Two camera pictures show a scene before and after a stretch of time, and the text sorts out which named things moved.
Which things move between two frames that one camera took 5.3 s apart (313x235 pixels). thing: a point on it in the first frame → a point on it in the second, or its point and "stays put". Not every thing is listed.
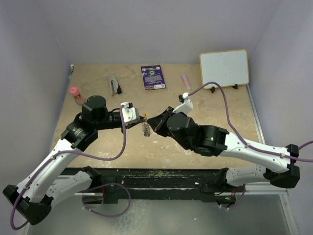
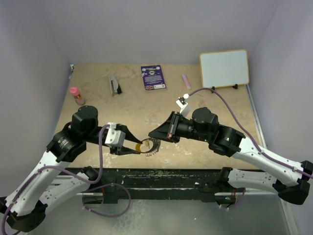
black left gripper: [129, 125] → [123, 150]
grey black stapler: [115, 87] stays put
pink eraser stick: [186, 81] stays put
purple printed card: [153, 77] stays put
